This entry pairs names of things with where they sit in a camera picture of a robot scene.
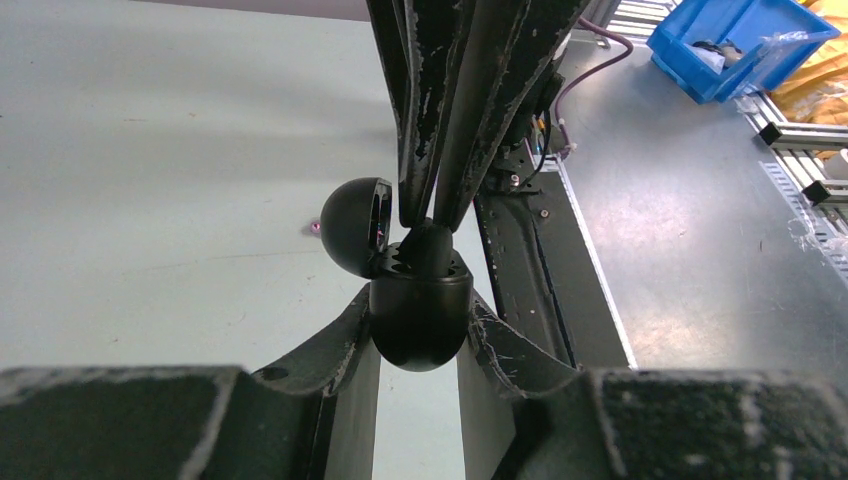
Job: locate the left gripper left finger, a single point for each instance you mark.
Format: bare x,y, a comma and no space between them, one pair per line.
311,414

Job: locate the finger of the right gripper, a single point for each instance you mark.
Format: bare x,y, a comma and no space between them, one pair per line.
509,46
425,51

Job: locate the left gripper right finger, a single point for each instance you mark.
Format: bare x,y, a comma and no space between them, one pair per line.
527,415

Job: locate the blue plastic bin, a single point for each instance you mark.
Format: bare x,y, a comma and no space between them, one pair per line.
717,50

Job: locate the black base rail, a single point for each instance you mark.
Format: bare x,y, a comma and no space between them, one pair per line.
506,211

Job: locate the aluminium frame profile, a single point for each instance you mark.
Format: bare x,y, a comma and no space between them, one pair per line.
805,156

